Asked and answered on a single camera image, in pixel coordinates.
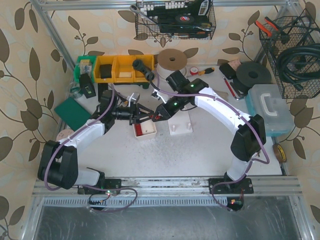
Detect medium red spring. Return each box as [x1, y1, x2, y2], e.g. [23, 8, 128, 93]
[151, 115, 162, 120]

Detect long red spring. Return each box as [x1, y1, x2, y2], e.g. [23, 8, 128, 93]
[134, 124, 143, 137]

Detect cream plastic tray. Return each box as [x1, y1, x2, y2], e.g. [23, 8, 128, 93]
[133, 120, 157, 141]

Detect beige work glove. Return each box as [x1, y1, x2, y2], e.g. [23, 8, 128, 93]
[214, 89, 229, 101]

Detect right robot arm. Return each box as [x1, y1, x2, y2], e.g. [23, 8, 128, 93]
[152, 70, 270, 184]

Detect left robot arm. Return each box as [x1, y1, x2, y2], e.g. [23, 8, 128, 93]
[37, 90, 154, 191]

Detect white peg board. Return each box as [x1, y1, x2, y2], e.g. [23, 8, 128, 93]
[167, 111, 193, 136]

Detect black rectangular block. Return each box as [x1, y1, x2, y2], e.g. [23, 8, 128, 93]
[97, 83, 109, 97]

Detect yellow plastic bin trio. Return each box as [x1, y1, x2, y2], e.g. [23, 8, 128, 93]
[93, 54, 155, 84]

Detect red tape roll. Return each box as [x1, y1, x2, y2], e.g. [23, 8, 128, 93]
[189, 66, 199, 76]

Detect black pipe fitting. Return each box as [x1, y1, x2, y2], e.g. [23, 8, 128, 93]
[132, 59, 155, 82]

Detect black green device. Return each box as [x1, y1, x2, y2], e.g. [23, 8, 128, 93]
[79, 73, 96, 99]

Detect yellow black screwdriver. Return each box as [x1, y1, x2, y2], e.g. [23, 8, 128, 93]
[198, 67, 215, 76]

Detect black pouch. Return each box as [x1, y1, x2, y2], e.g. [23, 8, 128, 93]
[219, 63, 237, 80]

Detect green plastic bin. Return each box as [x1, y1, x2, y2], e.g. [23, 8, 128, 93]
[73, 55, 97, 83]

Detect black filament spool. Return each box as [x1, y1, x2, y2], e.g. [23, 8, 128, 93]
[233, 61, 272, 94]

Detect clear teal storage box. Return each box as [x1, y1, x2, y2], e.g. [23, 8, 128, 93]
[245, 84, 295, 137]

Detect brown tape roll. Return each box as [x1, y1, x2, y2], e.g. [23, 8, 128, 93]
[272, 143, 287, 163]

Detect white cable spool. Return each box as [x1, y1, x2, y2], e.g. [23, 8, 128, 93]
[156, 48, 187, 80]

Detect red handled hex key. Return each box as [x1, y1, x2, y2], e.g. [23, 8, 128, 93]
[223, 77, 246, 101]

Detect top wire basket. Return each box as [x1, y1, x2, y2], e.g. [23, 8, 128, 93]
[129, 0, 216, 42]

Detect wire basket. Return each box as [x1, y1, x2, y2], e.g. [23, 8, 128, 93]
[259, 15, 320, 99]
[129, 0, 216, 42]

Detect orange handled pliers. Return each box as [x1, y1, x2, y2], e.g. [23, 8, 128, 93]
[254, 16, 280, 38]

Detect right wire basket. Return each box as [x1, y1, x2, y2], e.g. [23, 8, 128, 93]
[259, 15, 320, 99]

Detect coiled black hose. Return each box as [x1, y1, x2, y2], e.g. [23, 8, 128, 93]
[276, 43, 320, 91]

